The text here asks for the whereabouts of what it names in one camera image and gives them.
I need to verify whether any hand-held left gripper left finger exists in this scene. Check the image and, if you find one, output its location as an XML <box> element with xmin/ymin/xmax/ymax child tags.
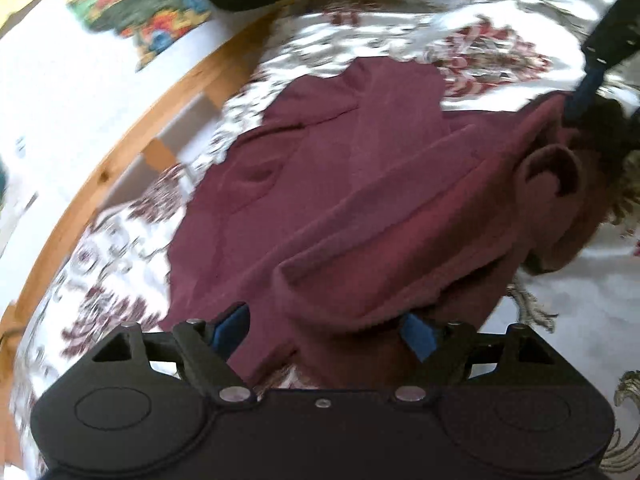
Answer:
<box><xmin>92</xmin><ymin>302</ymin><xmax>258</xmax><ymax>406</ymax></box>

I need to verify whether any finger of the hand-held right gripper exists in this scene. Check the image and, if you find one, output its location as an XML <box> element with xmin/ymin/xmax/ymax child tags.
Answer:
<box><xmin>575</xmin><ymin>100</ymin><xmax>640</xmax><ymax>161</ymax></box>
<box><xmin>564</xmin><ymin>0</ymin><xmax>640</xmax><ymax>121</ymax></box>

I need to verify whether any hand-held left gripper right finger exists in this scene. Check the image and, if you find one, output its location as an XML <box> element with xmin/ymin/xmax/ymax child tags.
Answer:
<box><xmin>392</xmin><ymin>312</ymin><xmax>556</xmax><ymax>406</ymax></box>

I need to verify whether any maroon long-sleeve shirt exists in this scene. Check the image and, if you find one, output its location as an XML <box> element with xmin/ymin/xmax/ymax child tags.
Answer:
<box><xmin>160</xmin><ymin>56</ymin><xmax>608</xmax><ymax>392</ymax></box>

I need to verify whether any floral satin bedspread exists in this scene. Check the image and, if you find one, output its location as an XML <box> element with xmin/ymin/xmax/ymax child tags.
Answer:
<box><xmin>10</xmin><ymin>0</ymin><xmax>640</xmax><ymax>480</ymax></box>

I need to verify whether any wooden bed frame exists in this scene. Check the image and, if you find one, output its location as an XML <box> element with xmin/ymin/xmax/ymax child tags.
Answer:
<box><xmin>0</xmin><ymin>0</ymin><xmax>640</xmax><ymax>441</ymax></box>

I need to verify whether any colourful wall poster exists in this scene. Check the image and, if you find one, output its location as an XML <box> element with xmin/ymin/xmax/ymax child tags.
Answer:
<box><xmin>59</xmin><ymin>0</ymin><xmax>215</xmax><ymax>72</ymax></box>

